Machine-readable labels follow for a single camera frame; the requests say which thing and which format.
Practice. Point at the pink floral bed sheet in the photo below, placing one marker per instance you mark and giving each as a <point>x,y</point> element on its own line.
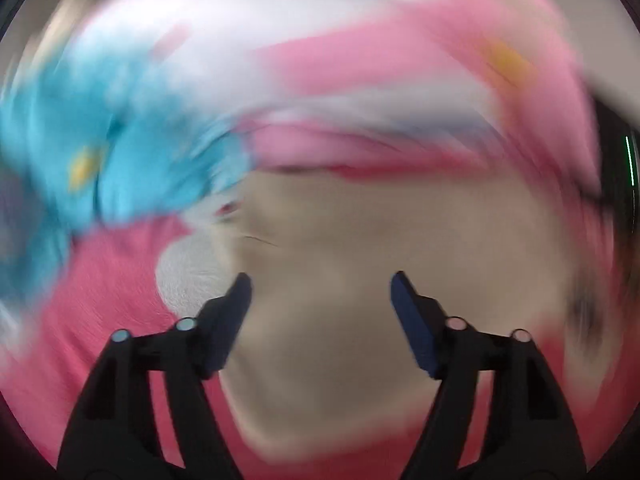
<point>100,310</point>

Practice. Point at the pink and blue printed quilt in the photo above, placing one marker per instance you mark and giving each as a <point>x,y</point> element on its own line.
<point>350,55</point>

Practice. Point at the large beige cloth garment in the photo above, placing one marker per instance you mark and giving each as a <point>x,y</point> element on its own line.
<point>340,220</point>

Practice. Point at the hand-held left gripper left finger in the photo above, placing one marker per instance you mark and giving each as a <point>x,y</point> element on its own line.
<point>232,312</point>

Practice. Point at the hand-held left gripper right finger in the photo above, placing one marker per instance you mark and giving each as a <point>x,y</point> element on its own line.
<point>415,325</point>

